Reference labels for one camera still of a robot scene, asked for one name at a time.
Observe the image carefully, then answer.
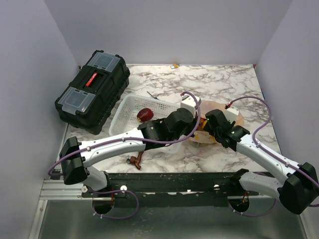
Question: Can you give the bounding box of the orange translucent plastic bag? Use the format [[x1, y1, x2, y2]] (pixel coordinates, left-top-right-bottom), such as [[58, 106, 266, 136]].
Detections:
[[189, 101, 244, 144]]

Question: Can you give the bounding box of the red fake apple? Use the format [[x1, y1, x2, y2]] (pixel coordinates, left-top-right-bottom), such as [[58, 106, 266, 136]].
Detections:
[[137, 108, 154, 122]]

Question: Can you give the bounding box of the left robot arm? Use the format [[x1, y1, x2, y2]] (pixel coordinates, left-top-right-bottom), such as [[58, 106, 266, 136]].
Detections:
[[59, 108, 198, 197]]

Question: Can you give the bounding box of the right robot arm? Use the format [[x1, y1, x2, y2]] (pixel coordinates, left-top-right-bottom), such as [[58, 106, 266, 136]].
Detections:
[[203, 110, 319, 215]]

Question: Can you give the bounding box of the white plastic basket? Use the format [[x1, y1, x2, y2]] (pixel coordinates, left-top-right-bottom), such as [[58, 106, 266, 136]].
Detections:
[[109, 94, 179, 136]]

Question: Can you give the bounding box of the brown faucet tap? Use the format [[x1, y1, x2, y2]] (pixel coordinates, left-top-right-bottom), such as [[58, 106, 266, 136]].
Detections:
[[126, 151, 144, 170]]

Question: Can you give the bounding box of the black plastic toolbox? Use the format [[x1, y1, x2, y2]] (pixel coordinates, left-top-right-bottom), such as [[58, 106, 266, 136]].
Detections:
[[55, 50, 130, 135]]

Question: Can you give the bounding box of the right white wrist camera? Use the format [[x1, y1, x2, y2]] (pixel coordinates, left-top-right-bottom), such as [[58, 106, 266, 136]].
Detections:
[[223, 106, 240, 123]]

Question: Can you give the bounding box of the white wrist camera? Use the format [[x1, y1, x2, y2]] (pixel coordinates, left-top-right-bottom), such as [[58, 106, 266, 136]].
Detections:
[[180, 95, 197, 117], [223, 106, 240, 123]]

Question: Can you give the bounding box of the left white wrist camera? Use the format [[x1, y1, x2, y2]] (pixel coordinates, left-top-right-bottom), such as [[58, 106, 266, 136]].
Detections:
[[180, 95, 197, 117]]

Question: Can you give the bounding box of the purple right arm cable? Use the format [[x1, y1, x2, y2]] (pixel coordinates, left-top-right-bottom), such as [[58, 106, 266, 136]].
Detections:
[[225, 96, 319, 217]]

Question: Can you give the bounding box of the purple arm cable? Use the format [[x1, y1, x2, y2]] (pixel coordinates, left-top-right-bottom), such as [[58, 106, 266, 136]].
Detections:
[[47, 91, 202, 220], [225, 96, 319, 217]]

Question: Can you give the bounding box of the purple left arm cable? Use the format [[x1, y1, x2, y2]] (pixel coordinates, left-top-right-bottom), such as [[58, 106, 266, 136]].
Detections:
[[47, 91, 202, 220]]

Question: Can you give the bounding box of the black mounting rail base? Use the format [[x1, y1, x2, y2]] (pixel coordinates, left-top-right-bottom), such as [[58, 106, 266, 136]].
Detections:
[[82, 172, 244, 208]]

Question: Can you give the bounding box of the aluminium rail extrusion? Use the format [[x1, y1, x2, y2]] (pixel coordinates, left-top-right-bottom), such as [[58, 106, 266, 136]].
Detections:
[[39, 180, 83, 201]]

